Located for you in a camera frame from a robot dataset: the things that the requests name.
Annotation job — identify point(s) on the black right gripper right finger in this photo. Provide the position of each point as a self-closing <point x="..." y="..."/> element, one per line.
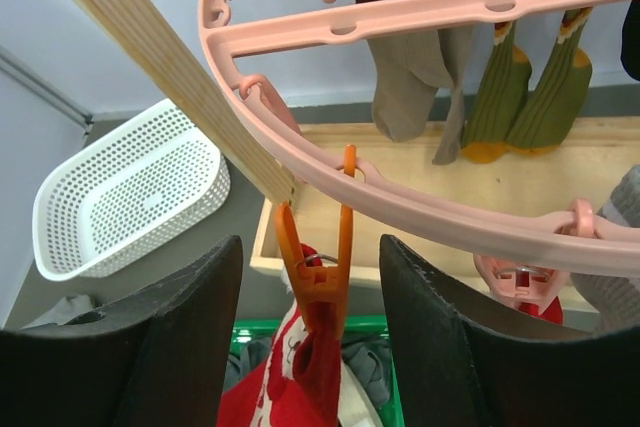
<point x="462" y="358"/>

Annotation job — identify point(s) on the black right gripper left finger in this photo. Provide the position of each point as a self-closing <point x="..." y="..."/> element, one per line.
<point x="154" y="358"/>

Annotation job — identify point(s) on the grey striped sock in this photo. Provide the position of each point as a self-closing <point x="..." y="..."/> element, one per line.
<point x="614" y="293"/>

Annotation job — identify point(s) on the black striped sock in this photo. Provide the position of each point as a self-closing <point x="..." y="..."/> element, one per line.
<point x="630" y="34"/>

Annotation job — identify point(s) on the wooden hanger rack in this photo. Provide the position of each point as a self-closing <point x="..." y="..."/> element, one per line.
<point x="250" y="123"/>

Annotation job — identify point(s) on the olive green socks pair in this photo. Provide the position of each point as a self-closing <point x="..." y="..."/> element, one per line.
<point x="509" y="117"/>

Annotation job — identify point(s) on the green plastic tray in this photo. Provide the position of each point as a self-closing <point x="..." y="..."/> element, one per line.
<point x="389" y="415"/>

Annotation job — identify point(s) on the grey crumpled cloth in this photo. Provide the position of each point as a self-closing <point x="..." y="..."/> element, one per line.
<point x="66" y="309"/>

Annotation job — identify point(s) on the pink clothes clip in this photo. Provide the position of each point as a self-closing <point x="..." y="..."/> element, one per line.
<point x="534" y="289"/>

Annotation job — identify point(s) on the orange clothes clip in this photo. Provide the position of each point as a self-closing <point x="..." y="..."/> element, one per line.
<point x="319" y="282"/>

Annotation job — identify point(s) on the white perforated plastic basket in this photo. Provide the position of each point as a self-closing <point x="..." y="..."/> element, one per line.
<point x="128" y="193"/>

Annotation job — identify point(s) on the beige sock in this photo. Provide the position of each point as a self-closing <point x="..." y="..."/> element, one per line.
<point x="411" y="68"/>

